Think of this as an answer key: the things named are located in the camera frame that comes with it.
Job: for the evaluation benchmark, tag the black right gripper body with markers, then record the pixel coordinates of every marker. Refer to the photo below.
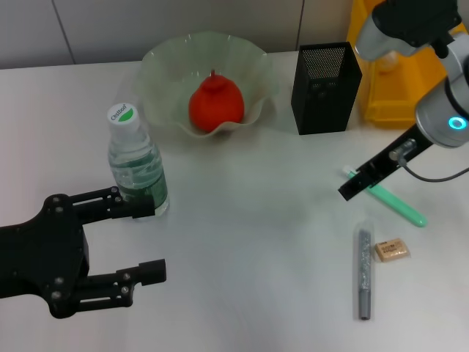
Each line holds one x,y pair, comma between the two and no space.
395,157

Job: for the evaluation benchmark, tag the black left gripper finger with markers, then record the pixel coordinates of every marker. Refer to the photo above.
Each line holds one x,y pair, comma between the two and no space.
139,207
152,273

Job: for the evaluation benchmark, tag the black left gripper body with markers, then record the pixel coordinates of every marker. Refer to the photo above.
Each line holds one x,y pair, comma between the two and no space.
44,256

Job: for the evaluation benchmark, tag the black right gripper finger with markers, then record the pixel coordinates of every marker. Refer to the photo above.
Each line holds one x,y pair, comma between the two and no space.
353,187

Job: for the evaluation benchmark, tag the clear water bottle green label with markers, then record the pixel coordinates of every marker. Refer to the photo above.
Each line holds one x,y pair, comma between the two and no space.
135,165

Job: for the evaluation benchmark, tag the mint green pen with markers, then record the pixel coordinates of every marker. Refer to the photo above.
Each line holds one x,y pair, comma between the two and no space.
399,209

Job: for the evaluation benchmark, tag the beige eraser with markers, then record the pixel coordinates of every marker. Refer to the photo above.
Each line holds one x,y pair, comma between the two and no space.
392,250

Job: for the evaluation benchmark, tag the white paper ball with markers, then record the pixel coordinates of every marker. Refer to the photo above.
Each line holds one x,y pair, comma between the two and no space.
388,62

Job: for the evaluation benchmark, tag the translucent green wavy fruit plate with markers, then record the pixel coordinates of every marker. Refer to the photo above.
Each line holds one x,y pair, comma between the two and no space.
249,73

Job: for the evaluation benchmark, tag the black mesh pen holder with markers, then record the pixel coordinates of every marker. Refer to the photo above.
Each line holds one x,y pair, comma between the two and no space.
322,106

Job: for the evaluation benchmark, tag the grey marker pen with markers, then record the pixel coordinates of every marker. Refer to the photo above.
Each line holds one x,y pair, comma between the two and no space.
363,275

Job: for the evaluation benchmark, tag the yellow plastic storage bin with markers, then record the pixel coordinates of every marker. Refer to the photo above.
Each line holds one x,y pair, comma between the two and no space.
395,102

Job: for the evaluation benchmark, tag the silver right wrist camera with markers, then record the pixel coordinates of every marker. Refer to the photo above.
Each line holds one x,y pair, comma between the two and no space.
403,22

